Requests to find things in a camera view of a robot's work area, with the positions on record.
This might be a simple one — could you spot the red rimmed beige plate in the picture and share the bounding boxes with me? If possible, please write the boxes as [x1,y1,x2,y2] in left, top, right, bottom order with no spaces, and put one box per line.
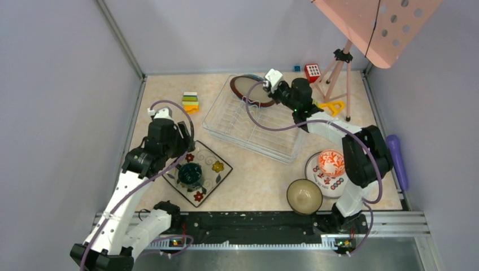
[229,76,275,107]

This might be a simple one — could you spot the white wire dish rack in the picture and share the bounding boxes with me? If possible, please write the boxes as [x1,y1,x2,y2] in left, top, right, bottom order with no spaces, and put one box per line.
[202,75,305,164]

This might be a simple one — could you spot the dark green mug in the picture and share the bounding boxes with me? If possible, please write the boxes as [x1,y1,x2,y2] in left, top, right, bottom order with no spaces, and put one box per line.
[177,163,204,191]

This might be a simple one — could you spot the orange white patterned bowl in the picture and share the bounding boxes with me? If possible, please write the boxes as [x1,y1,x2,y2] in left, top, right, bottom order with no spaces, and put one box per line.
[317,149,345,177]

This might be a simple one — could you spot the brown speckled bowl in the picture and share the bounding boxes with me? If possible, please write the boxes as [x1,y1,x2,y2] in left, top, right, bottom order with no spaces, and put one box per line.
[286,179,323,215]

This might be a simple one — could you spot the teal polka dot plate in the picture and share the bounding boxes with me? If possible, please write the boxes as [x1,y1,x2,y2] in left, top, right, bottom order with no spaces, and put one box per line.
[238,74,264,81]

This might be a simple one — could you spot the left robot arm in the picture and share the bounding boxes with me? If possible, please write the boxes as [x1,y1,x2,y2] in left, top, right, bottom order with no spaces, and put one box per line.
[70,107,194,270]

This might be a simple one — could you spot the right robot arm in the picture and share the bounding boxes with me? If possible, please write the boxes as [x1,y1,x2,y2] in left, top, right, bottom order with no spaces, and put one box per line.
[263,77,393,233]

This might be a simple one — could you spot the red white toy block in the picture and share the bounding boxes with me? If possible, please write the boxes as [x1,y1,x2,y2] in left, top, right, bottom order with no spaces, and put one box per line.
[304,63,321,84]

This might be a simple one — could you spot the pink tripod stand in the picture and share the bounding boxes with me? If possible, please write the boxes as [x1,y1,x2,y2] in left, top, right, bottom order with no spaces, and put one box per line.
[312,40,353,122]

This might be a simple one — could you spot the stacked colourful toy bricks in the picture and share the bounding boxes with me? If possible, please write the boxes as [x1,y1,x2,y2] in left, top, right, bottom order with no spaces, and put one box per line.
[181,91,200,114]

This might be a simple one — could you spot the square floral glass plate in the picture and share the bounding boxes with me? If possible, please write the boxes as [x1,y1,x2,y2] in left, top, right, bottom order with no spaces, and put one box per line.
[163,141,233,208]

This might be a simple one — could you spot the white round patterned plate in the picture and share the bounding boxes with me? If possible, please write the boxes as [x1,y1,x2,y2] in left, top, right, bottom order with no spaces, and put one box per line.
[304,152,349,198]

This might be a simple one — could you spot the pink perforated board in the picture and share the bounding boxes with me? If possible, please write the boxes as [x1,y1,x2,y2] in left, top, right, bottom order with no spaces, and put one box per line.
[312,0,442,69]

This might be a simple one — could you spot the yellow toy frame brick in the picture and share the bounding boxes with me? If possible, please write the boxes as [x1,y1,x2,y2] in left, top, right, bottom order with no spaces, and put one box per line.
[317,100,346,117]

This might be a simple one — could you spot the purple handled tool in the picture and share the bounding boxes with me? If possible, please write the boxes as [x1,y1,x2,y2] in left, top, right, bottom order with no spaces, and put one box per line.
[386,134,409,191]

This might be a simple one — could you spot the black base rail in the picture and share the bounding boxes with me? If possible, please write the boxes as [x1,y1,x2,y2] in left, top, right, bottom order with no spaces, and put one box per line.
[167,211,335,245]

